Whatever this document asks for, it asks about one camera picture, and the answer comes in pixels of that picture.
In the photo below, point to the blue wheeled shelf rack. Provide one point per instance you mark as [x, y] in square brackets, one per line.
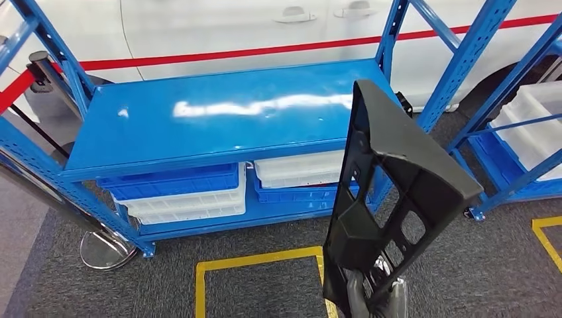
[477, 213]

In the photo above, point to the red barrier belt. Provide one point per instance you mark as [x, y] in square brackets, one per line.
[15, 92]
[219, 54]

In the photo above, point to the black plastic plate frame part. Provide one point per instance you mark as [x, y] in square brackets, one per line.
[395, 131]

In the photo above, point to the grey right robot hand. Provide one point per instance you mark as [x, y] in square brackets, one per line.
[397, 298]

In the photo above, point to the silver stanchion with belt head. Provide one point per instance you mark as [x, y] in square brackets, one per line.
[41, 66]

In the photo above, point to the thin black stanchion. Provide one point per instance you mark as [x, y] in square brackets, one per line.
[63, 153]

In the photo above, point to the large white plastic bin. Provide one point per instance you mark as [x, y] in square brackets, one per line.
[535, 131]

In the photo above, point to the blue metal shelf rack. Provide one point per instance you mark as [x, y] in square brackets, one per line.
[197, 127]

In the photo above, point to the chrome base stanchion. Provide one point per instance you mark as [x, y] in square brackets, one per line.
[107, 252]

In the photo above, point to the white car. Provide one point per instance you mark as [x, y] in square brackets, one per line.
[219, 26]

